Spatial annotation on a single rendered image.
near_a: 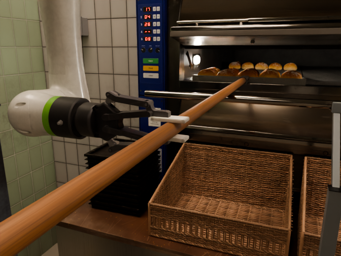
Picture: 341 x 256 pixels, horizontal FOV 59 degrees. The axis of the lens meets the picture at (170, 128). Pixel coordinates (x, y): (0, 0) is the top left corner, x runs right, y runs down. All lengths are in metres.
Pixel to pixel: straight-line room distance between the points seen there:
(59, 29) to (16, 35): 1.15
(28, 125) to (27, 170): 1.34
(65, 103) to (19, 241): 0.43
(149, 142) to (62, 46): 0.43
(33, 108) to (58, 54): 0.17
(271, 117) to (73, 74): 1.01
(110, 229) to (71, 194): 1.09
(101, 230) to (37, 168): 0.84
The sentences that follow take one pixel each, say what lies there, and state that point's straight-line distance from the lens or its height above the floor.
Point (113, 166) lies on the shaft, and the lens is 0.39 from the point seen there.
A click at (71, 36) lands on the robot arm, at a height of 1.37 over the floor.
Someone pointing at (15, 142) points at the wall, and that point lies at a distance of 1.97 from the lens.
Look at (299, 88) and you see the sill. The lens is 1.52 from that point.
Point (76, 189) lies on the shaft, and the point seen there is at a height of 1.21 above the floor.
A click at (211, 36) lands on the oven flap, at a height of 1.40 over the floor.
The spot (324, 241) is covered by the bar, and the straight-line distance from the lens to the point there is 1.08.
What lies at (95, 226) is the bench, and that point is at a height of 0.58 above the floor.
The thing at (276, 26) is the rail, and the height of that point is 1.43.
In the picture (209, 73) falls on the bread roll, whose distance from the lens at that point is 1.62.
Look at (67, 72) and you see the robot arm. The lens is 0.83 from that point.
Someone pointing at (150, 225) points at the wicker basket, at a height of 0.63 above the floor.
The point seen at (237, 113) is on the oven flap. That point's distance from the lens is 1.57.
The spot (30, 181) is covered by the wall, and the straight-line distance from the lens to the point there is 2.11.
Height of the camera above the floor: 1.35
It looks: 15 degrees down
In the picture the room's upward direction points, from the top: straight up
